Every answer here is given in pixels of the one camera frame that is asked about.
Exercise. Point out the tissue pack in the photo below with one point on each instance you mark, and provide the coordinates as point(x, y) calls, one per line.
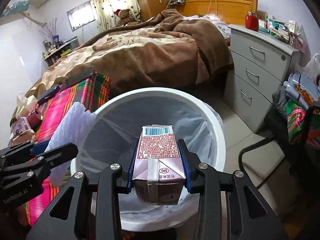
point(25, 105)

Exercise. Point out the brown teddy bear santa hat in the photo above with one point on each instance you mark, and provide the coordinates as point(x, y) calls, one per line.
point(125, 17)

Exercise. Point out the pile of clothes on chair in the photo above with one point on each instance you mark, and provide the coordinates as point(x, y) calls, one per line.
point(291, 103)

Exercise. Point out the cluttered side desk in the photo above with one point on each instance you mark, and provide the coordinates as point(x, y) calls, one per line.
point(60, 51)

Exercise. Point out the orange wooden headboard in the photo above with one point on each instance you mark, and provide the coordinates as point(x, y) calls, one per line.
point(228, 11)

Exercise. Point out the boxes on cabinet top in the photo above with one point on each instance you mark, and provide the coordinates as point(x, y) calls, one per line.
point(287, 32)

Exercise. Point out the red canister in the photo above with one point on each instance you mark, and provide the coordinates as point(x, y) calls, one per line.
point(252, 21)

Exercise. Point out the dried branches in vase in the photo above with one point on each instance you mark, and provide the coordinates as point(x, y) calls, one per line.
point(50, 30)

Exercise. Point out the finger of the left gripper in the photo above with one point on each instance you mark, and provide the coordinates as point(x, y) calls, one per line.
point(52, 159)
point(22, 152)

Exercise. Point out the grey three-drawer cabinet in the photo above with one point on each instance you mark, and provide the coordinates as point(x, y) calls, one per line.
point(261, 65)

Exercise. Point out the small wall window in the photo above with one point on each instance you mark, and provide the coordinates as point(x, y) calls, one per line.
point(81, 15)

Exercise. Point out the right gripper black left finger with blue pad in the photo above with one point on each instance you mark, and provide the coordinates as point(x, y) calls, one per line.
point(87, 205)

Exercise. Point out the brown fleece bed blanket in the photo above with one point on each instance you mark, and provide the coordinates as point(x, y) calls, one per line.
point(167, 51)

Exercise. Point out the white round trash bin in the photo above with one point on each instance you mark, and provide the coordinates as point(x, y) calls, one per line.
point(139, 217)

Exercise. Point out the black tablet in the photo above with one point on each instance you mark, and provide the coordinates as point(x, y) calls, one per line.
point(77, 78)

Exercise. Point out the dark blue glasses case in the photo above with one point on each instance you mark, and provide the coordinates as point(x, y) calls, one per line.
point(48, 94)

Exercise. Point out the black chair frame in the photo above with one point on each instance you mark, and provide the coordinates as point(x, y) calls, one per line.
point(299, 154)

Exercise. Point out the white plastic bag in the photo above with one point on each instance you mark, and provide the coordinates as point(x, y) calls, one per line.
point(312, 68)

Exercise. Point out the pink plaid table cloth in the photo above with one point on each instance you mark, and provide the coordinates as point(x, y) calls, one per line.
point(93, 92)

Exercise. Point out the pink milk carton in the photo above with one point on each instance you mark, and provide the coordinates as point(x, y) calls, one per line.
point(21, 131)
point(158, 174)

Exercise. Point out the red drink can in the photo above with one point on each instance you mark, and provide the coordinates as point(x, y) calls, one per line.
point(34, 118)

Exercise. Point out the clear trash bag liner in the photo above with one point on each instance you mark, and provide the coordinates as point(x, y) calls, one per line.
point(118, 125)

